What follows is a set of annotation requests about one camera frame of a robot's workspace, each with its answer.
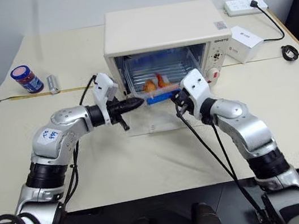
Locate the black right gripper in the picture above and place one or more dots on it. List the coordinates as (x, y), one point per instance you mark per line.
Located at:
(185, 104)

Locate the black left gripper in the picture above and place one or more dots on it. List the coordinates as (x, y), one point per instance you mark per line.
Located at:
(115, 111)

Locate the clear food container blue rim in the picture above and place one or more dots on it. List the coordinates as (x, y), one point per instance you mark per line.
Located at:
(161, 96)

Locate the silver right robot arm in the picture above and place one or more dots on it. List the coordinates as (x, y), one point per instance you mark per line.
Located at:
(253, 129)

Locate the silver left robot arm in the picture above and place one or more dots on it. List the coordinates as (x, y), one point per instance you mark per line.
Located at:
(68, 125)

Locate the orange food piece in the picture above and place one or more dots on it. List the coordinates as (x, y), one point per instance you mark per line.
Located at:
(161, 81)
(149, 85)

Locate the glass toaster oven door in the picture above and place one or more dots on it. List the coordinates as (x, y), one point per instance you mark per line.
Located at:
(161, 115)

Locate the red and white oven knob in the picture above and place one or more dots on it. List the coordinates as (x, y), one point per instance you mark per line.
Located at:
(213, 76)

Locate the white toaster oven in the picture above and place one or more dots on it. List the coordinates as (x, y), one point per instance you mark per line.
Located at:
(161, 29)

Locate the small silver can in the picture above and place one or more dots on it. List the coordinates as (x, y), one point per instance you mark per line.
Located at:
(53, 84)

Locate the white cardboard box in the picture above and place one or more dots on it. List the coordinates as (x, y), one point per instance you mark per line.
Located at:
(244, 43)

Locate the jar with blue label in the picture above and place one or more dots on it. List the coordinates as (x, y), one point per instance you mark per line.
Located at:
(28, 80)

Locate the white power strip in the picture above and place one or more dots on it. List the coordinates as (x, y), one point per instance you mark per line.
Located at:
(241, 7)

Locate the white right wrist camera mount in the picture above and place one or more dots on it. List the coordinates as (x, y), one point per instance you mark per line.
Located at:
(195, 87)

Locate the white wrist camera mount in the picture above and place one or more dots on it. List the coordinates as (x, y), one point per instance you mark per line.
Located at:
(195, 87)
(105, 85)

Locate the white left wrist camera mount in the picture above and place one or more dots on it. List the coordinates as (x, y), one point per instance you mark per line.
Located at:
(105, 85)

